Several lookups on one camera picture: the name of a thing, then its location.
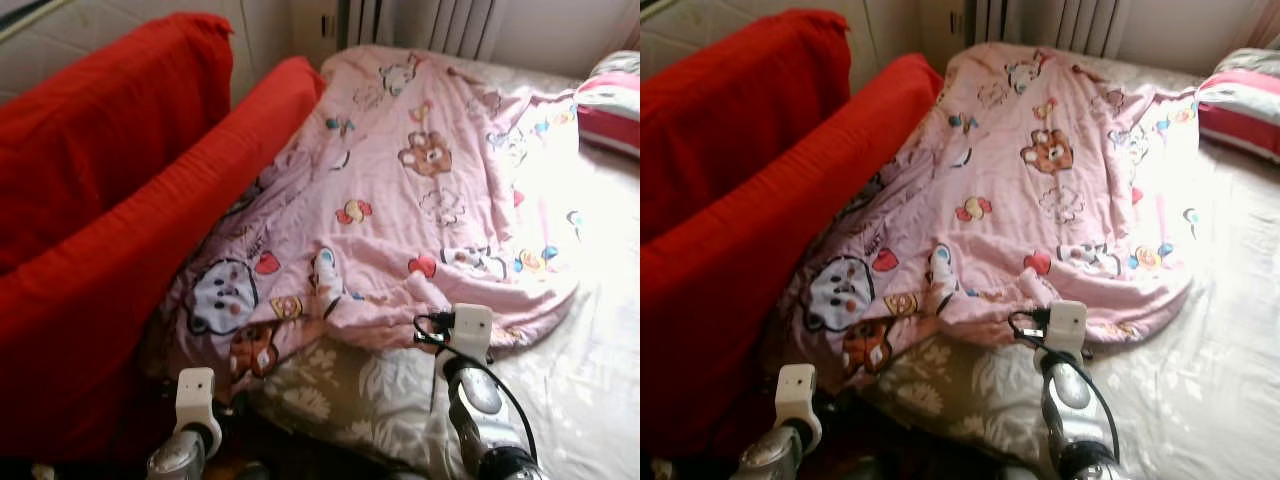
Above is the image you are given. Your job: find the red fabric sofa backrest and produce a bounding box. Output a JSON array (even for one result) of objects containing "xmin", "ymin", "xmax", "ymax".
[
  {"xmin": 0, "ymin": 10, "xmax": 235, "ymax": 276},
  {"xmin": 640, "ymin": 8, "xmax": 853, "ymax": 241}
]

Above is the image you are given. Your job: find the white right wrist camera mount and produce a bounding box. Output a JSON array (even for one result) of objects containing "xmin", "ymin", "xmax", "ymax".
[
  {"xmin": 450, "ymin": 303, "xmax": 494, "ymax": 363},
  {"xmin": 1045, "ymin": 300, "xmax": 1089, "ymax": 359}
]

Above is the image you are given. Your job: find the pink white blue striped pillow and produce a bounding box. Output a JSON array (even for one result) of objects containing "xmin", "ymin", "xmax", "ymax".
[
  {"xmin": 1195, "ymin": 50, "xmax": 1280, "ymax": 164},
  {"xmin": 575, "ymin": 50, "xmax": 641, "ymax": 159}
]

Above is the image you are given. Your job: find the grey pleated curtain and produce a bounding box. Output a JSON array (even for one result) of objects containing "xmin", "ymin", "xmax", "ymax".
[
  {"xmin": 970, "ymin": 0, "xmax": 1131, "ymax": 59},
  {"xmin": 345, "ymin": 0, "xmax": 501, "ymax": 61}
]

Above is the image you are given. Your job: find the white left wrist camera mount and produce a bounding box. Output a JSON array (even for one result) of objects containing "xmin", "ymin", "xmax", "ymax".
[
  {"xmin": 175, "ymin": 367, "xmax": 218, "ymax": 431},
  {"xmin": 775, "ymin": 363, "xmax": 821, "ymax": 429}
]

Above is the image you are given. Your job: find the pink cartoon print blanket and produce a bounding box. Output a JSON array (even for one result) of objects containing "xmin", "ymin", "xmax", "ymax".
[
  {"xmin": 140, "ymin": 43, "xmax": 583, "ymax": 401},
  {"xmin": 765, "ymin": 40, "xmax": 1198, "ymax": 396}
]

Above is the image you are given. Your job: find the red fabric sofa armrest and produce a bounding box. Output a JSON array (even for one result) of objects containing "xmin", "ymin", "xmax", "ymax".
[
  {"xmin": 0, "ymin": 55, "xmax": 328, "ymax": 466},
  {"xmin": 640, "ymin": 52, "xmax": 944, "ymax": 461}
]

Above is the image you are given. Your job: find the bed with beige sheet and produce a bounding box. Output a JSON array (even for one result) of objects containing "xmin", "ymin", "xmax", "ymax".
[
  {"xmin": 140, "ymin": 43, "xmax": 641, "ymax": 480},
  {"xmin": 765, "ymin": 40, "xmax": 1280, "ymax": 480}
]

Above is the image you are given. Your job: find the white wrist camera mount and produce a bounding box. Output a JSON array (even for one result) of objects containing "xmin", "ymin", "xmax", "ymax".
[
  {"xmin": 175, "ymin": 367, "xmax": 218, "ymax": 431},
  {"xmin": 1045, "ymin": 300, "xmax": 1089, "ymax": 359},
  {"xmin": 775, "ymin": 363, "xmax": 821, "ymax": 429},
  {"xmin": 450, "ymin": 303, "xmax": 494, "ymax": 363}
]

